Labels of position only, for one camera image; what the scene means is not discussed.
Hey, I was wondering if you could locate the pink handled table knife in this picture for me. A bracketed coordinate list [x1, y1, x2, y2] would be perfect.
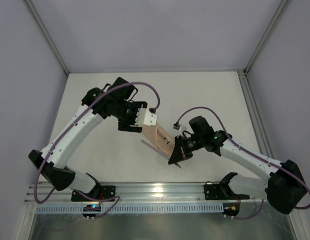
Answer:
[141, 139, 170, 160]

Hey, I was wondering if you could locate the peach satin cloth napkin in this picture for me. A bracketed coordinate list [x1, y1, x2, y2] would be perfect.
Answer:
[142, 123, 175, 158]

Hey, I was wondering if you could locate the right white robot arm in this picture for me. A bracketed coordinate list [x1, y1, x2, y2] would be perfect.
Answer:
[168, 116, 307, 215]

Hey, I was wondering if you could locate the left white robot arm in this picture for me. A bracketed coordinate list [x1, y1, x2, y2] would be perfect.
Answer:
[28, 77, 148, 198]

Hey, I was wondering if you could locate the right controller board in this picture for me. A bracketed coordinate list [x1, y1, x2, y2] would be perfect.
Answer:
[222, 201, 241, 219]

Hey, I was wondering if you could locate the controller board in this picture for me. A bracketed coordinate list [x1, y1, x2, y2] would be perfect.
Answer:
[82, 204, 101, 221]
[222, 201, 241, 219]

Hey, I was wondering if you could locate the left controller board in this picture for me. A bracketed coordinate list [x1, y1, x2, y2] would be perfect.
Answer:
[82, 204, 101, 221]

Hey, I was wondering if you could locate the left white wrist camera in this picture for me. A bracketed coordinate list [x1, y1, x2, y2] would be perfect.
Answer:
[134, 108, 158, 127]

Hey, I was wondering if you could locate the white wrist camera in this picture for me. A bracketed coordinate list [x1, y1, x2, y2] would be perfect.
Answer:
[134, 108, 158, 127]
[173, 121, 192, 137]

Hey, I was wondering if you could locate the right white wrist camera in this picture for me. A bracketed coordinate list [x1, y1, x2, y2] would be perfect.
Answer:
[173, 121, 192, 137]

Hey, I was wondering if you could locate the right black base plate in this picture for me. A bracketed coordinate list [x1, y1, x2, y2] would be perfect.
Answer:
[203, 182, 250, 201]

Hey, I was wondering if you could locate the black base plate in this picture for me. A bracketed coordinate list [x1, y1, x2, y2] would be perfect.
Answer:
[203, 182, 250, 201]
[71, 185, 116, 202]

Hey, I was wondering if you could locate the right side aluminium rail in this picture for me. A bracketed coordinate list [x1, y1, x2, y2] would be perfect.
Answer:
[237, 70, 275, 159]

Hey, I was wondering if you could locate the aluminium rail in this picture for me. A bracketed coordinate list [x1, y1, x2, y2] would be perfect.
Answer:
[24, 181, 299, 205]
[237, 70, 275, 159]

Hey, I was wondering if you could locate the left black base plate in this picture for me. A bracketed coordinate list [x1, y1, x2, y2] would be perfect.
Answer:
[71, 185, 116, 202]

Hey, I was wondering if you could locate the slotted cable duct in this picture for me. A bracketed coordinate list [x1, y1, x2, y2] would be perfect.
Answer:
[35, 202, 223, 215]

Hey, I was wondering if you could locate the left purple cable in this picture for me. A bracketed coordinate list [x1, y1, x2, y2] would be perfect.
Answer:
[33, 81, 161, 231]

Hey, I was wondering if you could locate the purple cable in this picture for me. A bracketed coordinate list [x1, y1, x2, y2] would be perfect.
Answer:
[33, 81, 161, 231]
[176, 106, 310, 221]

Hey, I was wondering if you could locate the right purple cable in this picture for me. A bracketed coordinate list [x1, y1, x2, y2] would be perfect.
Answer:
[176, 106, 310, 221]

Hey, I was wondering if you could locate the front aluminium rail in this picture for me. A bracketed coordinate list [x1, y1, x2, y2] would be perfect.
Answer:
[24, 181, 299, 205]

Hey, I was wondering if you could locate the left aluminium frame post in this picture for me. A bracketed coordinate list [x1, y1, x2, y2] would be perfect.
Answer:
[22, 0, 70, 77]

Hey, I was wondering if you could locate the aluminium frame post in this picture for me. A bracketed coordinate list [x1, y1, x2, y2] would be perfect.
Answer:
[22, 0, 70, 77]
[244, 0, 292, 76]

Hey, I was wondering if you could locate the right aluminium frame post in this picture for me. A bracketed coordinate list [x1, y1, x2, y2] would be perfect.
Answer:
[244, 0, 292, 76]

